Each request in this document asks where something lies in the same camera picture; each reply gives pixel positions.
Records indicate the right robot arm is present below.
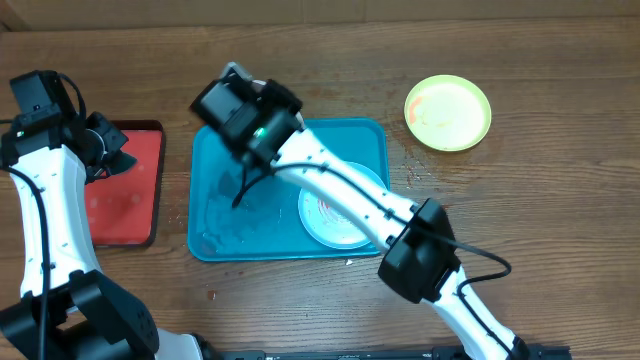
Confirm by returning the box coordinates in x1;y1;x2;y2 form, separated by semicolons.
190;74;530;359

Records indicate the teal plastic tray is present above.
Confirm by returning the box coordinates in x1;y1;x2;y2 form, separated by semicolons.
187;126;379;262

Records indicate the white plate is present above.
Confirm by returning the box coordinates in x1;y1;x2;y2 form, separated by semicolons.
252;79;305;127

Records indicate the dark green sponge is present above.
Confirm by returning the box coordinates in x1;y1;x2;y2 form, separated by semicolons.
106;151;137;175

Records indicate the yellow-green plate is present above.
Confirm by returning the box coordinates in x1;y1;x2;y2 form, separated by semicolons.
403;75;492;152

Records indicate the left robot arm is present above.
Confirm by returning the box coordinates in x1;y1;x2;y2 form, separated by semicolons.
1;70;219;359

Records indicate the dark red tray with water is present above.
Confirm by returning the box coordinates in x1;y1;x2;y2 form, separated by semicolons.
85;120;166;247

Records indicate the light blue plate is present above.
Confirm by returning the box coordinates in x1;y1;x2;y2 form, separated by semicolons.
298;189;378;254

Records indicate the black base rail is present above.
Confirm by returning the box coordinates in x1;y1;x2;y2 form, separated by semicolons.
216;345;573;360

